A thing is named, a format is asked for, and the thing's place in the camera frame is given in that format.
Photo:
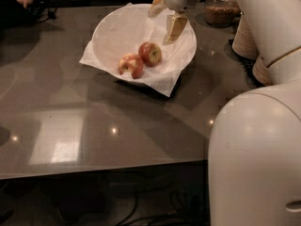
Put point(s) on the tall stack paper plates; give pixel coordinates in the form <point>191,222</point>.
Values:
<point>244,44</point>

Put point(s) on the whole red apple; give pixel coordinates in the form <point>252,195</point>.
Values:
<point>150,53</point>

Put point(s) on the black laptop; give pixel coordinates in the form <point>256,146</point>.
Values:
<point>12,13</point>

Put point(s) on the bitten red apple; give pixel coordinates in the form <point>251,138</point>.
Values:
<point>131,63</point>

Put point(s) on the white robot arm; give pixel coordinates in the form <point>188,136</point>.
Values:
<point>254,158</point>

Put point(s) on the white bowl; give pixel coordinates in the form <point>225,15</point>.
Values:
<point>119,32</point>

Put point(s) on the glass jar with grains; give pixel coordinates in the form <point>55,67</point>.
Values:
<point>221,13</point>

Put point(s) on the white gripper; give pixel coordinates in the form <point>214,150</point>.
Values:
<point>175,23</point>

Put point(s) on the short stack paper plates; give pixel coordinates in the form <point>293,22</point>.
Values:
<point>261,73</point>

